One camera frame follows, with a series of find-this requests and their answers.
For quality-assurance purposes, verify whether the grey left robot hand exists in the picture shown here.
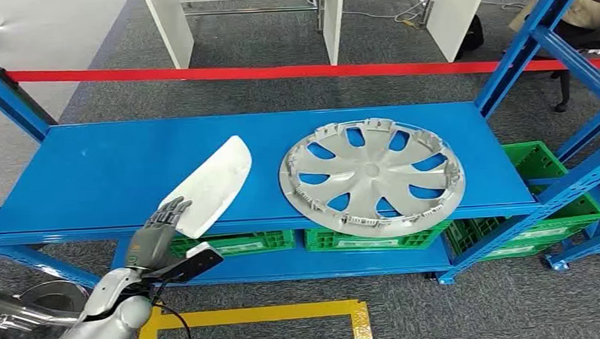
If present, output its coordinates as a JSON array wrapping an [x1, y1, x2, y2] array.
[[123, 195, 196, 273]]

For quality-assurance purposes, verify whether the white car body panel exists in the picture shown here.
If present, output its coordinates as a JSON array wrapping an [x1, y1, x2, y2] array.
[[157, 134, 256, 242]]

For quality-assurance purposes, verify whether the green plastic crate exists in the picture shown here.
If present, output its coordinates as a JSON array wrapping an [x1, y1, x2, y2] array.
[[303, 219, 454, 255], [445, 214, 554, 263], [501, 138, 600, 247], [169, 229, 297, 260]]

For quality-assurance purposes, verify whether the yellow floor tape square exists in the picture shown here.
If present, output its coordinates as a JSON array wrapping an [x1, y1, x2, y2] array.
[[132, 298, 376, 339]]

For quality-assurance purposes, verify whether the white desk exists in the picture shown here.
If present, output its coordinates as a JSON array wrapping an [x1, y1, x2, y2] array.
[[142, 0, 349, 73]]

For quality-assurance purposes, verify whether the red barrier belt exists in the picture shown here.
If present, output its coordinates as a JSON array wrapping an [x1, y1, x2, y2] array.
[[6, 50, 600, 92]]

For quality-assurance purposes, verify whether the silver wheel hubcap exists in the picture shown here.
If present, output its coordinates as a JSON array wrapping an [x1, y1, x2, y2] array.
[[276, 114, 469, 242]]

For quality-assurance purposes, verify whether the white desk side panel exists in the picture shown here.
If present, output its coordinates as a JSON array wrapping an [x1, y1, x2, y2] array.
[[423, 0, 494, 65]]

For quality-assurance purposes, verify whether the black bag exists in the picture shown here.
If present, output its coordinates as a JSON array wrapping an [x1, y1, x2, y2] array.
[[452, 14, 486, 61]]

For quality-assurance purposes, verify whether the black office chair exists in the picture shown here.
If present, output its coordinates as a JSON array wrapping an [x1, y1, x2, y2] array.
[[548, 17, 600, 114]]

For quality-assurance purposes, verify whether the seated person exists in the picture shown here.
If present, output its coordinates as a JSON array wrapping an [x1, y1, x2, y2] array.
[[507, 0, 600, 35]]

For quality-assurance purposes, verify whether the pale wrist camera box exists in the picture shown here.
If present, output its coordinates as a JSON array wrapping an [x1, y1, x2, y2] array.
[[142, 241, 227, 286]]

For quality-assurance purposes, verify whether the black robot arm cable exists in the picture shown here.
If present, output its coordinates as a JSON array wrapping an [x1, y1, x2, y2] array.
[[149, 279, 193, 339]]

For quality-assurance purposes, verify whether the white floor cable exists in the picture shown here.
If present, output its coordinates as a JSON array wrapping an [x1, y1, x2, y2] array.
[[341, 0, 429, 29]]

